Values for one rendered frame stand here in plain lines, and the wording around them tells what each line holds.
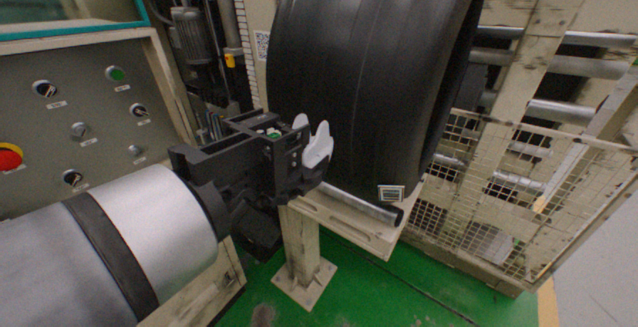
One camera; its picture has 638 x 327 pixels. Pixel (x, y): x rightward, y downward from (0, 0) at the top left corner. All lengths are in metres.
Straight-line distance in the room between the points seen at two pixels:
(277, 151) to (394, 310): 1.33
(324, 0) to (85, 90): 0.58
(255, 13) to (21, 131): 0.54
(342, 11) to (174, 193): 0.28
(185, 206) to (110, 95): 0.62
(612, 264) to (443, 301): 1.08
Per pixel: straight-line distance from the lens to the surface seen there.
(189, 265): 0.19
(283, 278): 1.51
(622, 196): 1.08
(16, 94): 0.75
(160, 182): 0.19
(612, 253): 2.35
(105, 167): 0.83
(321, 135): 0.29
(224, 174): 0.21
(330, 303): 1.46
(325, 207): 0.64
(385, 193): 0.41
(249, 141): 0.21
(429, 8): 0.34
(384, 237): 0.60
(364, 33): 0.32
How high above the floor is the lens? 1.35
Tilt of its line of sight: 33 degrees down
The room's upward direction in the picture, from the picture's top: straight up
